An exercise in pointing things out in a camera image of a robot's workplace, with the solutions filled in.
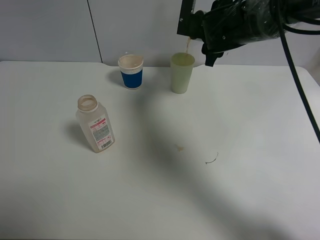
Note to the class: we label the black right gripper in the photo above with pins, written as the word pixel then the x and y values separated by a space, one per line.
pixel 224 27

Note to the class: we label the clear plastic drink bottle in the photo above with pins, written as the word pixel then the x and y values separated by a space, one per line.
pixel 95 123

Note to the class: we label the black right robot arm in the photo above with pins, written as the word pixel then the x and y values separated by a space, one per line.
pixel 270 19

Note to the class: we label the pale green plastic cup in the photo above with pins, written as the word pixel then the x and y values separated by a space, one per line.
pixel 181 67

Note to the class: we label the blue sleeved paper cup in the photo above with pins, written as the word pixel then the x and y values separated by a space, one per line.
pixel 131 68

